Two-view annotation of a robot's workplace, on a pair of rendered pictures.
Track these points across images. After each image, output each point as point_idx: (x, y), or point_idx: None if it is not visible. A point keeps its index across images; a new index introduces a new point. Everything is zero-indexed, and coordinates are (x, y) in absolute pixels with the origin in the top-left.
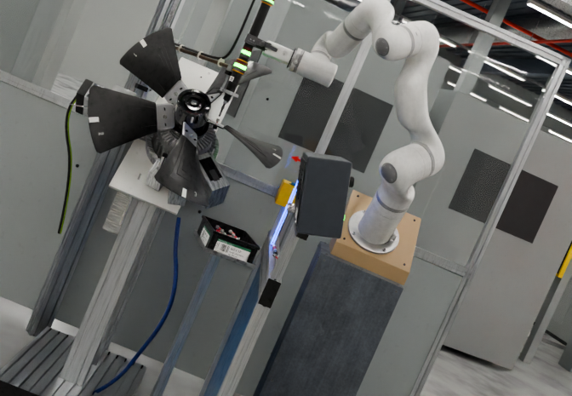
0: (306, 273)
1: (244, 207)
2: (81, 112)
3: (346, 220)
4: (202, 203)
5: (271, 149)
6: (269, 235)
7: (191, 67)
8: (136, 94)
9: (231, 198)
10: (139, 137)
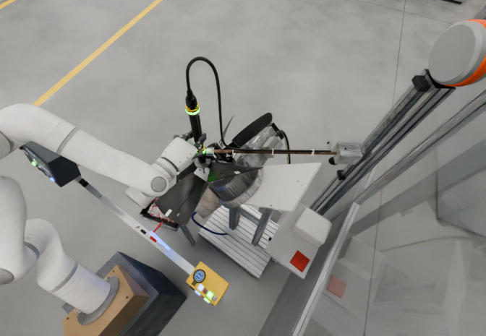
0: (165, 293)
1: (296, 312)
2: None
3: (120, 278)
4: None
5: (177, 212)
6: None
7: (308, 171)
8: (267, 147)
9: (303, 298)
10: None
